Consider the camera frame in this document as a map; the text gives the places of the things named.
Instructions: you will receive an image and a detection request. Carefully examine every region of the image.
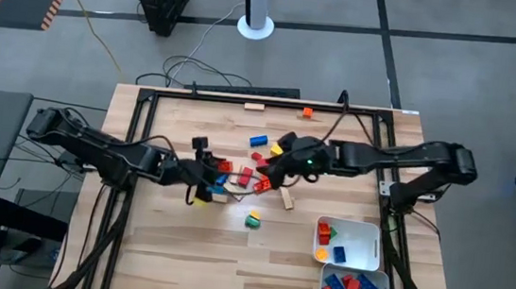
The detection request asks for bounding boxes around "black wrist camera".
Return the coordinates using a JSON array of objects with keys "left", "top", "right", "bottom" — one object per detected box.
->
[
  {"left": 190, "top": 134, "right": 211, "bottom": 153},
  {"left": 277, "top": 129, "right": 299, "bottom": 152}
]

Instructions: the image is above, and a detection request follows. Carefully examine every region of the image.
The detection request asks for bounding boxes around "small blue studded brick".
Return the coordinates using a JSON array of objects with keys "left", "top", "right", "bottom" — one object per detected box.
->
[{"left": 330, "top": 245, "right": 349, "bottom": 265}]

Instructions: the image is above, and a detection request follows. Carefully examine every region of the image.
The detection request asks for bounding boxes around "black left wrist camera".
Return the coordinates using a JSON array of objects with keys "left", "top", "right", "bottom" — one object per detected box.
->
[{"left": 190, "top": 134, "right": 211, "bottom": 153}]

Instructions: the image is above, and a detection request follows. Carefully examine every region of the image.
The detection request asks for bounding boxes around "wooden block with blue face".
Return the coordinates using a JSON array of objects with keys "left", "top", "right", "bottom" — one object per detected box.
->
[{"left": 278, "top": 186, "right": 297, "bottom": 212}]

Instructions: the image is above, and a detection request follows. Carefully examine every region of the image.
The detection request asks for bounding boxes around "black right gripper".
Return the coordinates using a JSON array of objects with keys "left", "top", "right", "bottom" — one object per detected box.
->
[{"left": 266, "top": 135, "right": 327, "bottom": 195}]

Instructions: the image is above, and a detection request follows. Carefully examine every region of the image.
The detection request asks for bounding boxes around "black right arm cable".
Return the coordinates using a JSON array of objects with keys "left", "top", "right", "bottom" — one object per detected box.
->
[{"left": 318, "top": 88, "right": 387, "bottom": 151}]

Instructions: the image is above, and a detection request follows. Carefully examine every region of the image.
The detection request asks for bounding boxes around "black aluminium table frame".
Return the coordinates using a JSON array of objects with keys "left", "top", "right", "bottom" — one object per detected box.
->
[{"left": 48, "top": 76, "right": 475, "bottom": 289}]

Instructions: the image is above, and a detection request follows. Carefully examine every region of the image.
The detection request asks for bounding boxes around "green studded block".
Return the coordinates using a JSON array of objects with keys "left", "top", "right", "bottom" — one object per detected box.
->
[{"left": 243, "top": 214, "right": 263, "bottom": 230}]

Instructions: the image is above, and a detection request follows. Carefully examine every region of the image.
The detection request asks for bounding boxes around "silver mounting bracket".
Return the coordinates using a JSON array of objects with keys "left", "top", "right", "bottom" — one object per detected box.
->
[{"left": 377, "top": 179, "right": 394, "bottom": 197}]

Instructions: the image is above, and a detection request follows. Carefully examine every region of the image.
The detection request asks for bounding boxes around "black power strip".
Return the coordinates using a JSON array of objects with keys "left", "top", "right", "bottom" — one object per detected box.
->
[{"left": 182, "top": 76, "right": 303, "bottom": 102}]

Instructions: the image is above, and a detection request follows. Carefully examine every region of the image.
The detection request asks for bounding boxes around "yellow floor cable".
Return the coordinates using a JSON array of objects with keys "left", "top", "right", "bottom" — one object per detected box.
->
[{"left": 36, "top": 0, "right": 146, "bottom": 84}]

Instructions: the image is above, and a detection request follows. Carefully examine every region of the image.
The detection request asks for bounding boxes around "white floor cable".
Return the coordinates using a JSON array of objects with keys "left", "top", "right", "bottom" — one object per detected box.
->
[{"left": 167, "top": 0, "right": 248, "bottom": 93}]

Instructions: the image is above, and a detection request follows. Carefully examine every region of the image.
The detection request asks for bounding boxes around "black floor cable bundle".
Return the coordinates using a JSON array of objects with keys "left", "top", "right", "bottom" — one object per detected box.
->
[{"left": 133, "top": 49, "right": 256, "bottom": 97}]

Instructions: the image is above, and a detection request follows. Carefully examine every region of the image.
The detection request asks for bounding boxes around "white pole stand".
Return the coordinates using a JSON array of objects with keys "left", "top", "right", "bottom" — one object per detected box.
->
[{"left": 235, "top": 0, "right": 279, "bottom": 43}]

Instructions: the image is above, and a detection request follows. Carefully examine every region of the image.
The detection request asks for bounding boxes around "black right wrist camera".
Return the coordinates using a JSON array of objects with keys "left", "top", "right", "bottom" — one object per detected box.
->
[{"left": 277, "top": 129, "right": 299, "bottom": 152}]

